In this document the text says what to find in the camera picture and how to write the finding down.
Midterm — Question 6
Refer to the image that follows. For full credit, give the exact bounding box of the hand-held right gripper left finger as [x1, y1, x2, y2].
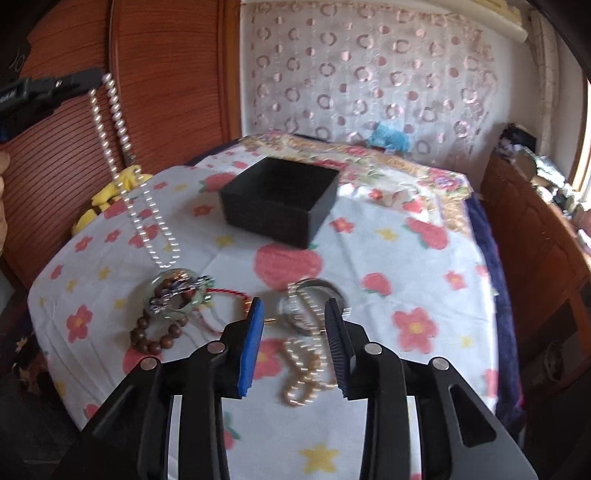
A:
[51, 298, 266, 480]

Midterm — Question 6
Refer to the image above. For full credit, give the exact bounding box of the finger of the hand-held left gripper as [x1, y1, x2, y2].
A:
[23, 68, 103, 101]

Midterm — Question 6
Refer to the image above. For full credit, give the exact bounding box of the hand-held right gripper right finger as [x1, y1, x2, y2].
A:
[323, 298, 541, 480]

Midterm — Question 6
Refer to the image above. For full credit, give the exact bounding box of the white pearl necklace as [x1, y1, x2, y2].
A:
[88, 73, 181, 269]

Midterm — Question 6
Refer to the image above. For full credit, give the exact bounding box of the beige pearl necklace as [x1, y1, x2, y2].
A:
[279, 295, 341, 409]

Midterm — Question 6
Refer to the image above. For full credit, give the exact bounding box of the red string bracelet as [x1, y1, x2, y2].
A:
[202, 285, 254, 339]

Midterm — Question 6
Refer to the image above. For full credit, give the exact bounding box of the green jade bangle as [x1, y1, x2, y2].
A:
[147, 271, 209, 320]

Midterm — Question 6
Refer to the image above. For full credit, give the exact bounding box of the silver chain bracelet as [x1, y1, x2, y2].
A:
[150, 275, 216, 315]

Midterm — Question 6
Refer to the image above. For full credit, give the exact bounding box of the brown wooden bead bracelet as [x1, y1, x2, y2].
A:
[130, 274, 191, 356]

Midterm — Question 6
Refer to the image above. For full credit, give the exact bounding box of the black cardboard box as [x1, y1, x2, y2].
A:
[218, 156, 340, 250]

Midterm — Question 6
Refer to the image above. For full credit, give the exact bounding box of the person's left hand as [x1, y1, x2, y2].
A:
[0, 152, 12, 254]

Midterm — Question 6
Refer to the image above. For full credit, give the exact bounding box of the wooden wardrobe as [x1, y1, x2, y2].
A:
[0, 0, 243, 287]

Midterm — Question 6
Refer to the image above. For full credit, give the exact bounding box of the yellow plush toy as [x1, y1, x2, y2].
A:
[71, 166, 154, 236]

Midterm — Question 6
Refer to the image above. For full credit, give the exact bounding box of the strawberry flower print sheet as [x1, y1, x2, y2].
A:
[28, 164, 502, 480]

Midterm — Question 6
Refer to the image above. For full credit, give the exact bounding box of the navy bed sheet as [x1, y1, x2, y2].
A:
[462, 194, 527, 457]

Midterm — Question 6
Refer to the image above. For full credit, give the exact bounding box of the wooden cabinet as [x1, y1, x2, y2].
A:
[480, 152, 591, 444]

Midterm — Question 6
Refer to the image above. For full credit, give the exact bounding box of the blue plastic bag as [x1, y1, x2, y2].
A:
[368, 122, 411, 153]

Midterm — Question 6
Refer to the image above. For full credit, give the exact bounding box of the circle patterned curtain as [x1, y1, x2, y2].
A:
[240, 0, 502, 160]

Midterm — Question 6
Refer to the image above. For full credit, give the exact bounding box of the pile of dark clothes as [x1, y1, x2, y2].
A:
[499, 122, 536, 160]

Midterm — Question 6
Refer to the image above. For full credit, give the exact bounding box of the window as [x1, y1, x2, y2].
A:
[568, 78, 591, 195]

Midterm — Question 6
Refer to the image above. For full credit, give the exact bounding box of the white window curtain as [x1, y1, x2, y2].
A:
[529, 9, 570, 153]

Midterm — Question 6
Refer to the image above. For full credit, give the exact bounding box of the cream air conditioner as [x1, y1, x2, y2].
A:
[475, 0, 528, 43]

